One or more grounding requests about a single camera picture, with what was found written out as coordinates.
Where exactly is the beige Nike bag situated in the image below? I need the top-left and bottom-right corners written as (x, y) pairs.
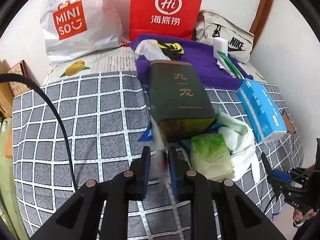
top-left (192, 9), bottom-right (255, 65)

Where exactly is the black cable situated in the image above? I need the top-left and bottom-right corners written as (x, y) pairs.
top-left (0, 73), bottom-right (79, 193)

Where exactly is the wooden furniture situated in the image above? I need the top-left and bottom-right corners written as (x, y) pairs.
top-left (0, 60), bottom-right (15, 159)

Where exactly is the mango print pillow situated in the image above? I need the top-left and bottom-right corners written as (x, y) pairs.
top-left (42, 47), bottom-right (138, 86)

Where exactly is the white knitted cloth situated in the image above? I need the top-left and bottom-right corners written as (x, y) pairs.
top-left (217, 57), bottom-right (236, 77)

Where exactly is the dark green tea tin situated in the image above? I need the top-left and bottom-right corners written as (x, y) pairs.
top-left (149, 60), bottom-right (217, 140)

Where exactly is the person's right hand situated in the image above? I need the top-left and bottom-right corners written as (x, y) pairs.
top-left (293, 209), bottom-right (318, 228)

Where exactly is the grey grid bedsheet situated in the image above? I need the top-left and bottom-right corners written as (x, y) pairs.
top-left (12, 72), bottom-right (304, 239)

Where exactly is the brown patterned box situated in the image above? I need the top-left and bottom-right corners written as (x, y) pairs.
top-left (6, 60), bottom-right (32, 97)

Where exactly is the blue tissue pack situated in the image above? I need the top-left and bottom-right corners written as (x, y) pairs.
top-left (236, 79), bottom-right (287, 143)

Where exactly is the light green tissue packet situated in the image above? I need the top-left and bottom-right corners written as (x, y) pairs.
top-left (190, 134), bottom-right (234, 181)

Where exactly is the translucent mesh drawstring bag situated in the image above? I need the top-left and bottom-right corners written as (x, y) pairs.
top-left (134, 39), bottom-right (171, 61)

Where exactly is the white card tag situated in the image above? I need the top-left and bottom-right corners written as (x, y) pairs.
top-left (151, 118), bottom-right (168, 172)

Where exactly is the green wet wipe packet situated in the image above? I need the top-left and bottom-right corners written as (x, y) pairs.
top-left (216, 50), bottom-right (245, 80)

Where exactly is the yellow black pouch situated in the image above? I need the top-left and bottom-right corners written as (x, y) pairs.
top-left (158, 42), bottom-right (184, 57)

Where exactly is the brown wooden headboard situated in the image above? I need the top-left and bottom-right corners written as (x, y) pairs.
top-left (249, 0), bottom-right (273, 47)

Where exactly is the red Haidilao paper bag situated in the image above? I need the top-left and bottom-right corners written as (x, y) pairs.
top-left (129, 0), bottom-right (202, 40)

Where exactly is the white Miniso plastic bag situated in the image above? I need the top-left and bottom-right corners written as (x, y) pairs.
top-left (40, 0), bottom-right (126, 64)

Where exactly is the purple towel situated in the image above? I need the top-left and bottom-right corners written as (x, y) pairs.
top-left (130, 34), bottom-right (253, 91)

